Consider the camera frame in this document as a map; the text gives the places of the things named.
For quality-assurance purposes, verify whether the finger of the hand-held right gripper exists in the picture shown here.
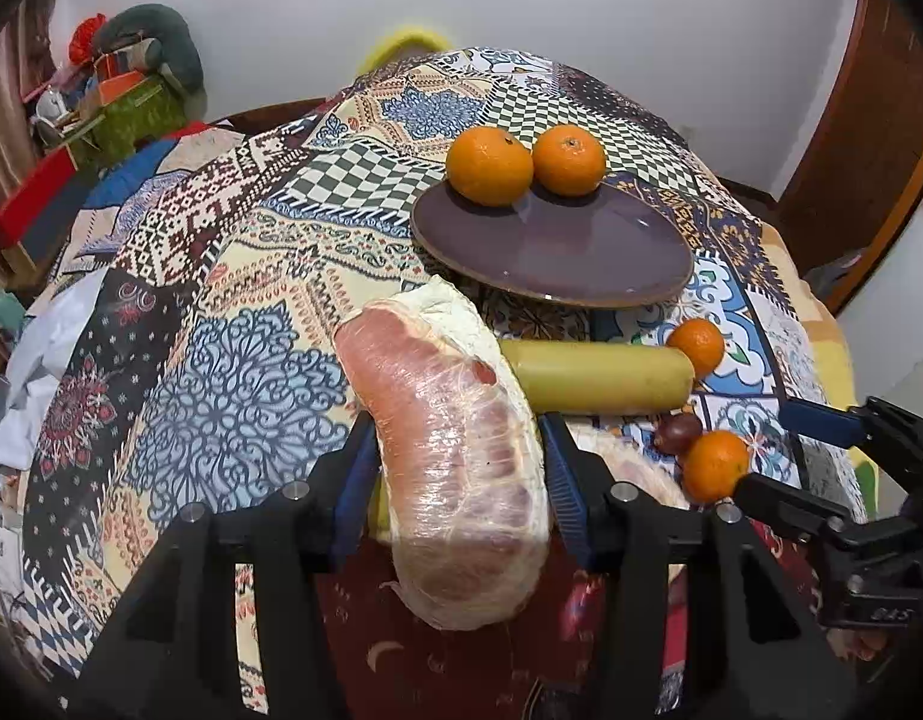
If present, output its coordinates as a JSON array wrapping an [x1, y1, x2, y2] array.
[[780, 396, 923, 500], [733, 472, 883, 548]]

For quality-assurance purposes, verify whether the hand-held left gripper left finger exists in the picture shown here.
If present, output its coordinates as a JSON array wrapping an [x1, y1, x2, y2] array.
[[60, 416, 380, 720]]

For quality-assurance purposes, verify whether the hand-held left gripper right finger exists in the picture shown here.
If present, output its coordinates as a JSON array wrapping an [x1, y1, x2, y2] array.
[[540, 411, 860, 720]]

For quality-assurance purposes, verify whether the yellow cucumber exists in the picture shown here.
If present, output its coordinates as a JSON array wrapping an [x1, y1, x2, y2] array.
[[499, 340, 695, 415], [367, 476, 397, 541]]

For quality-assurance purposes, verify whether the small mandarin orange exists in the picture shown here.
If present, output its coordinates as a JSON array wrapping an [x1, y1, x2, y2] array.
[[681, 431, 753, 505], [667, 319, 726, 380]]

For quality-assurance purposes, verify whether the pale pomelo piece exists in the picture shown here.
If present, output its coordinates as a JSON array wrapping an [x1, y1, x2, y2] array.
[[582, 435, 691, 511]]

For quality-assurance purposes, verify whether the pink pomelo wedge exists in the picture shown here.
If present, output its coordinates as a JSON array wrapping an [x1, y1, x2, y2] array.
[[332, 275, 556, 632]]

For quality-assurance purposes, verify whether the dark red grape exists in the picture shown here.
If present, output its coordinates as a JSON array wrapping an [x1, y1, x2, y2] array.
[[654, 412, 704, 456]]

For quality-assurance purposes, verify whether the purple oval plate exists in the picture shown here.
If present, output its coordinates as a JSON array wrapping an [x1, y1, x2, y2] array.
[[410, 178, 695, 308]]

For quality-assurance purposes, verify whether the yellow fleece blanket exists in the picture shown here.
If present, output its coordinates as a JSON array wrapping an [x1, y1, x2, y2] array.
[[762, 221, 862, 410]]

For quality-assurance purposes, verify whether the patchwork patterned tablecloth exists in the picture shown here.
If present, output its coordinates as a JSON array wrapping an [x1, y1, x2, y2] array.
[[22, 49, 860, 720]]

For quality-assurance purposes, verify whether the wooden door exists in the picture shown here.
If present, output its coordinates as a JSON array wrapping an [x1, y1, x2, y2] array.
[[775, 0, 923, 308]]

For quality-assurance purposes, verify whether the large orange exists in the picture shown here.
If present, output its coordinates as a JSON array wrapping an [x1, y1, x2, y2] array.
[[531, 124, 608, 196], [445, 126, 535, 207]]

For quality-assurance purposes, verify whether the pale blue cloth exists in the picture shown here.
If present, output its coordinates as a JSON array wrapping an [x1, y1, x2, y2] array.
[[0, 270, 95, 466]]

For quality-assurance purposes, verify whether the green patterned box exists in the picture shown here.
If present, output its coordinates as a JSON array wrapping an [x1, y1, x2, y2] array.
[[90, 82, 190, 166]]

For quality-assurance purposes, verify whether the red box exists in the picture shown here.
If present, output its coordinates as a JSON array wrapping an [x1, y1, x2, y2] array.
[[0, 146, 82, 248]]

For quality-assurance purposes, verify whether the yellow chair back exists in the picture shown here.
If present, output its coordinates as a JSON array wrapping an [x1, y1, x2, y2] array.
[[360, 26, 455, 80]]

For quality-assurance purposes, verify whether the orange box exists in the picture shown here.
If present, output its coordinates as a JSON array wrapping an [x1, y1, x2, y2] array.
[[86, 71, 149, 107]]

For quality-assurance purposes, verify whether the grey green plush toy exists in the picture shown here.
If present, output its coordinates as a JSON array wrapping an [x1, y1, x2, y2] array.
[[94, 4, 208, 102]]

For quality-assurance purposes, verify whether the striped pink curtain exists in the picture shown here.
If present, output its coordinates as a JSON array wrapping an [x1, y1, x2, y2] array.
[[0, 0, 67, 200]]

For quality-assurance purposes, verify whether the red plush toy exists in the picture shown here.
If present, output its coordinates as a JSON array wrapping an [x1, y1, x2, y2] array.
[[69, 13, 106, 65]]

